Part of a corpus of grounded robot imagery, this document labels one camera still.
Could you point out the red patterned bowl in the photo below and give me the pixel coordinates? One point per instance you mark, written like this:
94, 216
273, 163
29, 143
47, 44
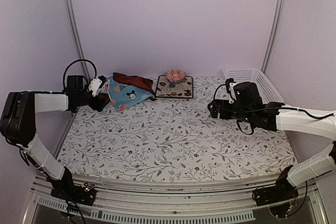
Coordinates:
174, 75

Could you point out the dark red towel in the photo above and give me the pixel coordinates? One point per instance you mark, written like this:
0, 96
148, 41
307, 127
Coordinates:
137, 81

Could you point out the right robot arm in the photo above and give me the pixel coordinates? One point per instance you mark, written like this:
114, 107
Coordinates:
314, 122

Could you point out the blue cartoon towel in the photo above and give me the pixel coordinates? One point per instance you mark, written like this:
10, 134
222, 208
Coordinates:
123, 96

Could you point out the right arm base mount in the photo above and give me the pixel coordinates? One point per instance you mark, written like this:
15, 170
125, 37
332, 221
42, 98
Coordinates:
282, 190

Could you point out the aluminium front rail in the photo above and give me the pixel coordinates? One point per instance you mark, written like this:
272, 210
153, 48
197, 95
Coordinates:
122, 201

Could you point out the floral square trivet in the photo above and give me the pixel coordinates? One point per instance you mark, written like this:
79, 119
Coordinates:
183, 90

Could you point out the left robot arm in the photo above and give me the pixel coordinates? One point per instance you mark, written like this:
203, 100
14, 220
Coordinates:
18, 120

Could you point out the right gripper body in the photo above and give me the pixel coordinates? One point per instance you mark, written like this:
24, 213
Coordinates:
244, 115

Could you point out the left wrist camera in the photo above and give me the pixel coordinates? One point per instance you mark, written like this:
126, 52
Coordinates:
96, 84

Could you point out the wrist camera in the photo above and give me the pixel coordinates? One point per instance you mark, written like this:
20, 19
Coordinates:
230, 83
96, 84

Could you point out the aluminium post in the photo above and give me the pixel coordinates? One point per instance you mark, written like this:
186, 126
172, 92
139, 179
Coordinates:
272, 37
74, 29

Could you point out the left aluminium post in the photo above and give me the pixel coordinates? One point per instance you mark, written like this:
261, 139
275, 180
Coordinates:
74, 29

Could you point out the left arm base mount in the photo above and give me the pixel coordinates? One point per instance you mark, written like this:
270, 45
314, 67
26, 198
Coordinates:
65, 189

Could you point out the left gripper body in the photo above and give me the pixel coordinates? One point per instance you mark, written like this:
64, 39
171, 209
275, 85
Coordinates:
95, 105

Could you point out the right aluminium post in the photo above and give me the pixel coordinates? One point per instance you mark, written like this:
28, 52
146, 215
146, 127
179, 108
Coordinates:
272, 37

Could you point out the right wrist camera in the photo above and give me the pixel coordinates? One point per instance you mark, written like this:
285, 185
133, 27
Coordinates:
230, 83

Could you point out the white plastic basket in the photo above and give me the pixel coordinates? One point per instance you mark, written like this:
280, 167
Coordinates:
266, 89

